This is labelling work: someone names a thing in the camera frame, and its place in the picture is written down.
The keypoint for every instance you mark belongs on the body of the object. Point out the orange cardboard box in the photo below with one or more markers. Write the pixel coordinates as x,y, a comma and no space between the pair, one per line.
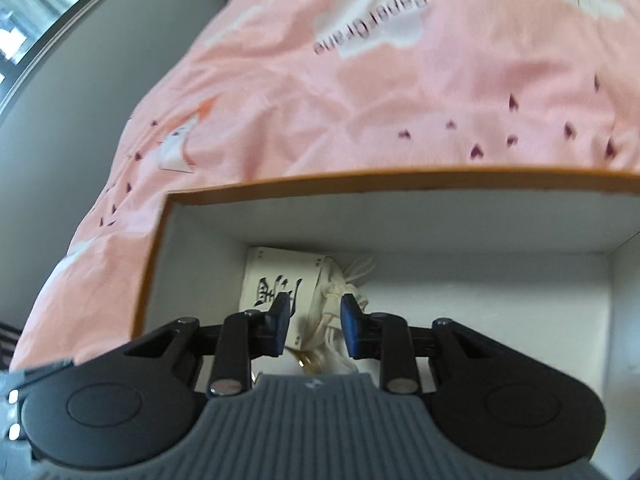
450,285

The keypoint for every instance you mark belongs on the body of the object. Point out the dark framed window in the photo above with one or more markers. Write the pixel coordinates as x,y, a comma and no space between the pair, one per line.
30,5

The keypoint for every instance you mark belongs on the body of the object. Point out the pink printed blanket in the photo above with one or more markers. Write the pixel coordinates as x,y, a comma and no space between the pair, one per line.
350,110

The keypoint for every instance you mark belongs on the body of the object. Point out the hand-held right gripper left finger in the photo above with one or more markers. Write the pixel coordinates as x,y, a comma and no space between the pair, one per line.
280,322

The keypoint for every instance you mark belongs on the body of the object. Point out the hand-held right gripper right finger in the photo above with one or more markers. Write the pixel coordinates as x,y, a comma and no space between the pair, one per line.
352,327

